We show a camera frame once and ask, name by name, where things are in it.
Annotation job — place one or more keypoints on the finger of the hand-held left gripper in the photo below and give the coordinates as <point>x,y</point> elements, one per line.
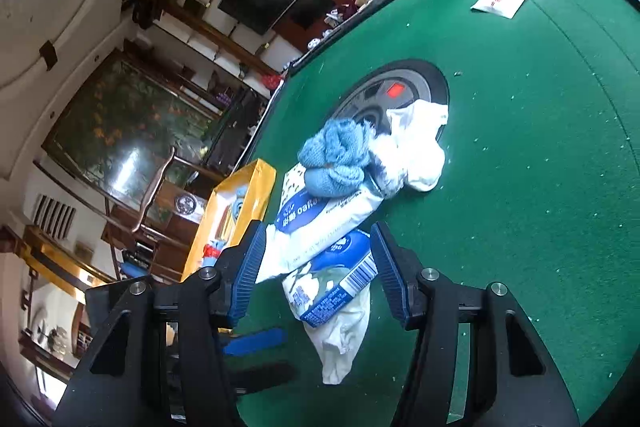
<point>255,339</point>
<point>265,376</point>

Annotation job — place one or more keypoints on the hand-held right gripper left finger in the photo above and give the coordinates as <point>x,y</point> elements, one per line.
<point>247,274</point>

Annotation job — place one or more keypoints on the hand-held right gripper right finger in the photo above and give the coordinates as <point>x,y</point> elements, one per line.
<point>390,277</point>

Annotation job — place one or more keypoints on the blue tissue pack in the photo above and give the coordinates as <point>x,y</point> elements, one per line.
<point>330,292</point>

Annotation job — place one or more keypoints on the white plastic bag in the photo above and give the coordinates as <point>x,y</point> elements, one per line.
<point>340,342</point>

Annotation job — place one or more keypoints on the yellow cardboard box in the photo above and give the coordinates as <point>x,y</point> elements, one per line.
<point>250,192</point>

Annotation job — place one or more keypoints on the blue knit cloth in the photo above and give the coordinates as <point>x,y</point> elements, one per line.
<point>335,157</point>
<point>239,209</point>

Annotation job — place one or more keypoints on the white cloth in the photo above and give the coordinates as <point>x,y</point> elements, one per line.
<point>420,147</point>

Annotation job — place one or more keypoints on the red packet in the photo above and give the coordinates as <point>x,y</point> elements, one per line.
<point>212,251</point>

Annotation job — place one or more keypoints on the curved wooden armchair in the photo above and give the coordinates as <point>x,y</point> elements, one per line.
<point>150,197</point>

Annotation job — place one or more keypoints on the black side table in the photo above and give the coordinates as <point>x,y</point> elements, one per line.
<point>235,132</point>

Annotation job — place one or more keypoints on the framed floral picture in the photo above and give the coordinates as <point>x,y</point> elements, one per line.
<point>130,132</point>

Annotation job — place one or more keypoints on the wooden display cabinet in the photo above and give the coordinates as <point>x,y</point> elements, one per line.
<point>50,267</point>

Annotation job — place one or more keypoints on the round table control panel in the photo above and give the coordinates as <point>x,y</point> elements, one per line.
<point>430,82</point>

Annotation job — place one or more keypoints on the white air vent grille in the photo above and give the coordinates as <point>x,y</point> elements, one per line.
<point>52,214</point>

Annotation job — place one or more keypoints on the dark wood television cabinet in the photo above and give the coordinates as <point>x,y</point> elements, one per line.
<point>305,9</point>

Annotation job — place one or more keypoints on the dark red bag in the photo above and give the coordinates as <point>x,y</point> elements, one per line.
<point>356,1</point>

